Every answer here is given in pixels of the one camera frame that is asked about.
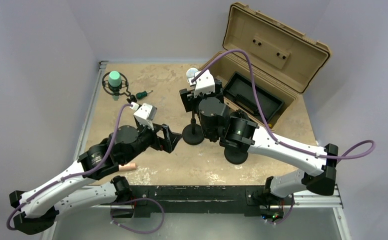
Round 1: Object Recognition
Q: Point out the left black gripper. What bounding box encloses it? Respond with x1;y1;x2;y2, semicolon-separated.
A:
121;119;181;165

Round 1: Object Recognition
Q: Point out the round base clip stand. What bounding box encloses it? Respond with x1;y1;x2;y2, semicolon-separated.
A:
182;111;204;146

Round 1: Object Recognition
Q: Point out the white microphone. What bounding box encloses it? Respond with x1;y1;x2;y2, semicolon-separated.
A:
186;67;200;87

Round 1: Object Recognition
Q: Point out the pink microphone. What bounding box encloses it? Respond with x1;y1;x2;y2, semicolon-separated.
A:
119;163;137;172

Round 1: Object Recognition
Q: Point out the round base shock mount stand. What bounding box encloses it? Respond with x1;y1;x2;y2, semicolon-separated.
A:
224;109;250;165

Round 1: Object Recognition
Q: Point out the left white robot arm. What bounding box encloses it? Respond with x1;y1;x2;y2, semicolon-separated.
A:
6;123;182;235

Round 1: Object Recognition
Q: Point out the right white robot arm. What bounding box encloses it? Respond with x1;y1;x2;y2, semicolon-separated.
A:
179;80;338;204

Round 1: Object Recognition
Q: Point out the black tripod mic stand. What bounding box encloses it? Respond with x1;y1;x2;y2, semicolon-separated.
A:
101;71;138;103

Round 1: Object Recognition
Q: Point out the green microphone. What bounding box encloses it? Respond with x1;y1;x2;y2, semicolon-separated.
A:
108;71;122;101

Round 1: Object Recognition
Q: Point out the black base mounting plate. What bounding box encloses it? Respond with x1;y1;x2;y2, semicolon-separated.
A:
110;185;294;221

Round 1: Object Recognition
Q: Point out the tan plastic tool case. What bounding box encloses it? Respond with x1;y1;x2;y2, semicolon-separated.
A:
205;2;332;131

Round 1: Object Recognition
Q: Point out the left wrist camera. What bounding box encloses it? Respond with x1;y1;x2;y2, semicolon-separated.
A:
130;102;157;130

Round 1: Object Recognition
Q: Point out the green handle screwdriver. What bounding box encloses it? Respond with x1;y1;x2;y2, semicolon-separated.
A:
135;90;153;100

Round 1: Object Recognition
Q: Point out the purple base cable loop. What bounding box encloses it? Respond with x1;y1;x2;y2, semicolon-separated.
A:
109;197;165;235

